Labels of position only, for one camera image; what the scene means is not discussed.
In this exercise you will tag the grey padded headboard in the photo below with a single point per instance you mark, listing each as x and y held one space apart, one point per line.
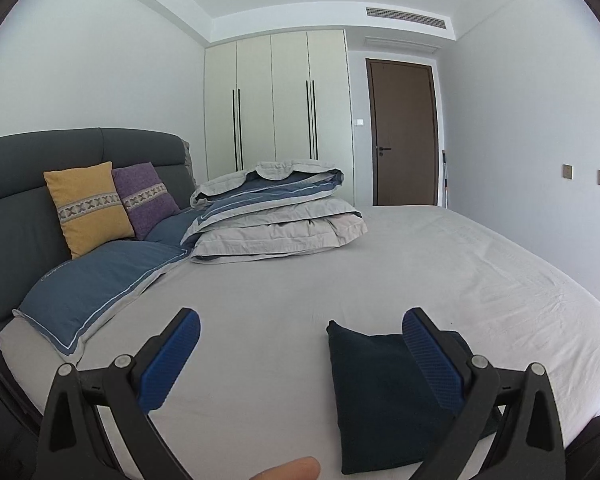
15 200

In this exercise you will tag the dark green sweater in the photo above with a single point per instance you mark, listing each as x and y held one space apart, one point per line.
380 395

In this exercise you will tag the large blue pillow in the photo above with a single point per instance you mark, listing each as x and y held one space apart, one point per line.
95 290

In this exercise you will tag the thin stick beside door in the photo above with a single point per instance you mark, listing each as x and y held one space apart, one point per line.
445 180

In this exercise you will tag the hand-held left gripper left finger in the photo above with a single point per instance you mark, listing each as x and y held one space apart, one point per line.
172 360

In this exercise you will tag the folded grey blue duvet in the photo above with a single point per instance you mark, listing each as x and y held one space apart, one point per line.
275 210

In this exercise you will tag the narrow white air slot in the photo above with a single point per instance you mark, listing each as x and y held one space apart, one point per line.
402 44

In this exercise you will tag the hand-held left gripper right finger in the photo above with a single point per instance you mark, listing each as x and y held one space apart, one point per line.
432 360

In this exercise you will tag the air vent grille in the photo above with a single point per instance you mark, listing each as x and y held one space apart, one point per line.
405 17

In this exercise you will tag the purple cushion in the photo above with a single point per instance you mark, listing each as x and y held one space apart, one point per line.
145 195

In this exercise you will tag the small blue pillow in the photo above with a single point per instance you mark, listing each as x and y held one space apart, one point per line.
172 227

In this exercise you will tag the yellow cushion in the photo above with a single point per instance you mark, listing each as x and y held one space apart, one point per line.
87 205

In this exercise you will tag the cream wardrobe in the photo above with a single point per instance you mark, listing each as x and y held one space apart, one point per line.
280 110

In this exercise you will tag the brown door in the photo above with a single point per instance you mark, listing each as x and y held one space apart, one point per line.
405 130

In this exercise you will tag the person's left hand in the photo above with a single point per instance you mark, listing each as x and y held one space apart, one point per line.
285 470

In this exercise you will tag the bed with grey sheet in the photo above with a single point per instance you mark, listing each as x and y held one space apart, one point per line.
305 290

